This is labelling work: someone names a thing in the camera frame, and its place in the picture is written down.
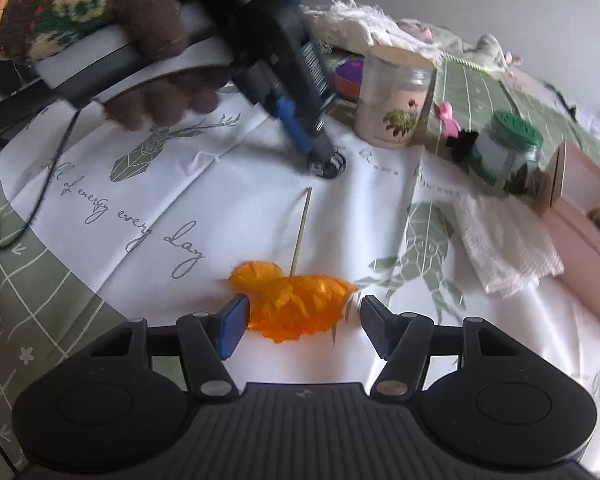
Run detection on white mesh cloth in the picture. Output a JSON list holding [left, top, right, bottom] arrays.
[[452, 192, 566, 296]]

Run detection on white plush toy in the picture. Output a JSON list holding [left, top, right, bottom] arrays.
[[462, 34, 523, 72]]

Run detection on white frayed cloth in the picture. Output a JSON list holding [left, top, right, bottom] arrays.
[[302, 0, 448, 68]]

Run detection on person's left forearm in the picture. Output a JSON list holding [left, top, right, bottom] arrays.
[[0, 0, 141, 61]]

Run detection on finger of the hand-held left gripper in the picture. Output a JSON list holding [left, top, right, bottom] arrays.
[[272, 95, 342, 173]]

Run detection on black cable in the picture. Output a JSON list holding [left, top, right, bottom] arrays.
[[0, 105, 81, 250]]

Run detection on pink toy figure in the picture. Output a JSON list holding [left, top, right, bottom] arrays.
[[437, 101, 462, 138]]

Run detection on orange tissue paper flower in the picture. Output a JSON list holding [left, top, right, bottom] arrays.
[[227, 186, 357, 345]]

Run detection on white green printed blanket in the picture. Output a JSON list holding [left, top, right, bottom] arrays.
[[0, 50, 600, 476]]

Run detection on green lid glass jar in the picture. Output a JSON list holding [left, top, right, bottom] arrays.
[[472, 110, 545, 196]]

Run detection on clear plant print jar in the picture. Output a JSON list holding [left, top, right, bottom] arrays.
[[354, 46, 437, 150]]

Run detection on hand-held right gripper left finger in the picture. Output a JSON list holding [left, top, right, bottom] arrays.
[[87, 294, 252, 401]]

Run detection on black fuzzy pompom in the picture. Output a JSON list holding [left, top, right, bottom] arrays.
[[447, 130, 481, 163]]

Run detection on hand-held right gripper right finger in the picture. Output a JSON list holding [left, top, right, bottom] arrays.
[[360, 295, 517, 397]]

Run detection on pink cardboard box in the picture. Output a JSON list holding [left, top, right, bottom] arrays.
[[534, 139, 600, 281]]

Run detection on person's left hand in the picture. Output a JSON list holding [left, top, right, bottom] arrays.
[[102, 0, 233, 132]]

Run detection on purple red ball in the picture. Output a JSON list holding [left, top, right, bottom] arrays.
[[332, 58, 366, 101]]

